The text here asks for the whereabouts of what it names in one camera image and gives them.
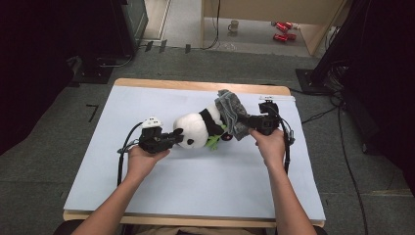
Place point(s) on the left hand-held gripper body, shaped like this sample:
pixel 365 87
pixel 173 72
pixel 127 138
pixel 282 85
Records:
pixel 153 140

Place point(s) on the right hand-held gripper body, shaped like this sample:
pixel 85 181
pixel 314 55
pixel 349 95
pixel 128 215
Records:
pixel 267 120

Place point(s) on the grey knitted cloth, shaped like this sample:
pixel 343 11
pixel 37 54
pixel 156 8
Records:
pixel 233 111

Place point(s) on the panda plush toy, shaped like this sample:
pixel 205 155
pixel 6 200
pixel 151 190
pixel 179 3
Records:
pixel 195 127

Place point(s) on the person's left hand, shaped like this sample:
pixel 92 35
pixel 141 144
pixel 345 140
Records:
pixel 143 163

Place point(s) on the person's right hand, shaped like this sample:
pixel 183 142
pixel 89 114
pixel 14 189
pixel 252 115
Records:
pixel 270 148

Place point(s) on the light blue table mat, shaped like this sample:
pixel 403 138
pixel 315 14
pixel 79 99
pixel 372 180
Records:
pixel 195 192

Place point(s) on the black stand base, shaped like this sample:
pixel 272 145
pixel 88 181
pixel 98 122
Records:
pixel 93 73
pixel 310 81

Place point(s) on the wooden table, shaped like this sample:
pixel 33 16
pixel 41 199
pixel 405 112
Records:
pixel 202 86

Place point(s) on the black tape corner mark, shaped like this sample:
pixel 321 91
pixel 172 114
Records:
pixel 93 111

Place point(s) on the red can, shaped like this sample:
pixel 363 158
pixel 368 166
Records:
pixel 281 27
pixel 280 37
pixel 288 24

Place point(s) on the black tape strip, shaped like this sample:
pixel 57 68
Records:
pixel 162 46
pixel 188 48
pixel 148 46

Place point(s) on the person's beige trousers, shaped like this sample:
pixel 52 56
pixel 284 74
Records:
pixel 195 231

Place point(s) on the beige mug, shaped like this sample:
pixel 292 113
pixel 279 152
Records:
pixel 233 26

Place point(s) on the wooden shelf unit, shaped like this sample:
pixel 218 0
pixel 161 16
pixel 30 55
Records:
pixel 267 9

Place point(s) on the black cabinet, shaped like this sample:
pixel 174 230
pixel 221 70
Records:
pixel 130 26

